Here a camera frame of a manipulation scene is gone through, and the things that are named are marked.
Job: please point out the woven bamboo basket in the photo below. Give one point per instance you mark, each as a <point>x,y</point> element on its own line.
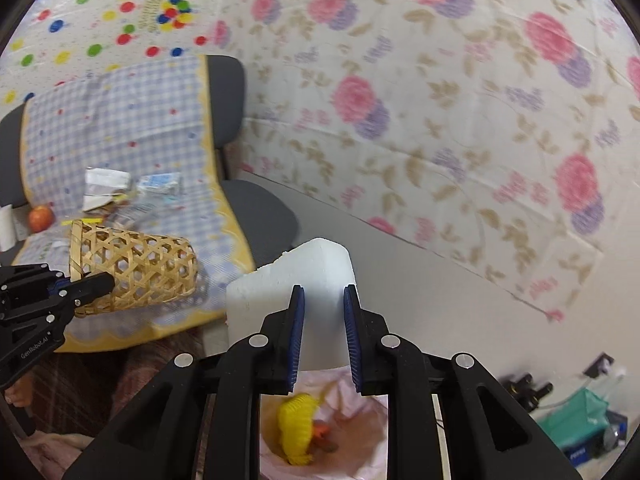
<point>150,265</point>

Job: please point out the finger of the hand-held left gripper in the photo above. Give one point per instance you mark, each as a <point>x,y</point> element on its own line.
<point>30,275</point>
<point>90,287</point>

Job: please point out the white blue milk carton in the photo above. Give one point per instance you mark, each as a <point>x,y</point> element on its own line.
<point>160,184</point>

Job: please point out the blue box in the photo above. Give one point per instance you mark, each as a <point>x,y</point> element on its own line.
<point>592,447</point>

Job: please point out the pink plastic bag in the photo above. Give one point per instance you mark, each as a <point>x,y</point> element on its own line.
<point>352,435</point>

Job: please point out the red apple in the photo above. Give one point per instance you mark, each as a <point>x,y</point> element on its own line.
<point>41,218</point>

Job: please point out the person's left hand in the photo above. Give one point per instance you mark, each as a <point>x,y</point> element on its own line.
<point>16,396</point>

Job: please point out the blue checkered dotted cloth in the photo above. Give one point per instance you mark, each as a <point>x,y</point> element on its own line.
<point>125,120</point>

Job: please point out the white foam block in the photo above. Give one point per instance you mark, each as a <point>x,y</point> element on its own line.
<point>310,270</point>

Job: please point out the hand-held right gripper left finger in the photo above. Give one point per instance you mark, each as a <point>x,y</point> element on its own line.
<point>296,340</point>

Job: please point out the orange peel piece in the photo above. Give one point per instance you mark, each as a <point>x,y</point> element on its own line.
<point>324,437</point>

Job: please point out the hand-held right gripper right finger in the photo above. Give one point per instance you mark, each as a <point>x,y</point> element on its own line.
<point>352,340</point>

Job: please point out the black wall outlet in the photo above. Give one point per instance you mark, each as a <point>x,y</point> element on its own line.
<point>597,364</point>

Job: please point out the grey office chair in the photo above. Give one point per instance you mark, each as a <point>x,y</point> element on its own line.
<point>227,95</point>

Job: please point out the white cloth with coloured dots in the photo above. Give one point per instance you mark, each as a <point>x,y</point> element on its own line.
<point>75,10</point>

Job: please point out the white crumpled wrapper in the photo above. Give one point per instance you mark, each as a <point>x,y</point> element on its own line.
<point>105,185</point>

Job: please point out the clear plastic bottle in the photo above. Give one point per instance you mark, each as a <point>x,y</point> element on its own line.
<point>132,212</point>

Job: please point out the brown plaid cloth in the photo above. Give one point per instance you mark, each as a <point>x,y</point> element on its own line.
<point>135,360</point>

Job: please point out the black power plug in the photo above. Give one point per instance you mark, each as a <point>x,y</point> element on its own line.
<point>540,395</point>
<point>515,387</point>

